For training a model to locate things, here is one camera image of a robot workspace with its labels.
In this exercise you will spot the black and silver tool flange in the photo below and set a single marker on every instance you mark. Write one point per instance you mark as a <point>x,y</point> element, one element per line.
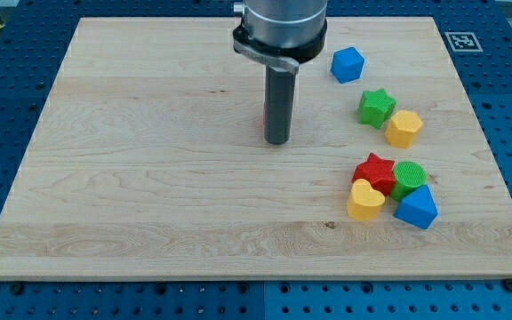
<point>287,59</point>

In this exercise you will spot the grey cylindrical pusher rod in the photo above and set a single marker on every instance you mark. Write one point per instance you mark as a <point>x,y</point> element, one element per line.
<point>279,92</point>

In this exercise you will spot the red circle block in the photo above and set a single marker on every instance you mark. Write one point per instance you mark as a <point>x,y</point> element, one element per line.
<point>264,114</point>

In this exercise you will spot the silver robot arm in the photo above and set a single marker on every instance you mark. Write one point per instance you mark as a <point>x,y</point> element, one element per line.
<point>281,35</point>

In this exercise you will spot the green circle block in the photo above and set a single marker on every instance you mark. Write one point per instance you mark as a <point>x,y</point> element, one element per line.
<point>409,176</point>

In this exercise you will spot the blue cube block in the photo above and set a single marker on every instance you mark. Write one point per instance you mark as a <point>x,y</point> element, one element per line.
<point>347,65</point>

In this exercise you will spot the green star block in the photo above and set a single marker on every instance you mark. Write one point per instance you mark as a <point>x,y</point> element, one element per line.
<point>375,108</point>

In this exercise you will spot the yellow hexagon block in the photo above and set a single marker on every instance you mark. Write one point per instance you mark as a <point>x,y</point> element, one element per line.
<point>403,128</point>

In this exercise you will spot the red star block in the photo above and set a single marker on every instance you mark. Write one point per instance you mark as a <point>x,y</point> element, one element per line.
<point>378,172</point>

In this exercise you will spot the yellow heart block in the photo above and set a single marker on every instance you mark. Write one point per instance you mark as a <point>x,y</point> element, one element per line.
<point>364,202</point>

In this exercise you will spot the wooden board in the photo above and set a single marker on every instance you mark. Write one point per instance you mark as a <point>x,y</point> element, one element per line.
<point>148,163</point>

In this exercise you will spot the white fiducial marker tag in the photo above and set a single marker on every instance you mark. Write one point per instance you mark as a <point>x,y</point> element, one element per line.
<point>462,41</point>

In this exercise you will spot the blue triangle block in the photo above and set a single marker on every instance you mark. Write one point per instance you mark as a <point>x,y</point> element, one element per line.
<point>418,208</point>

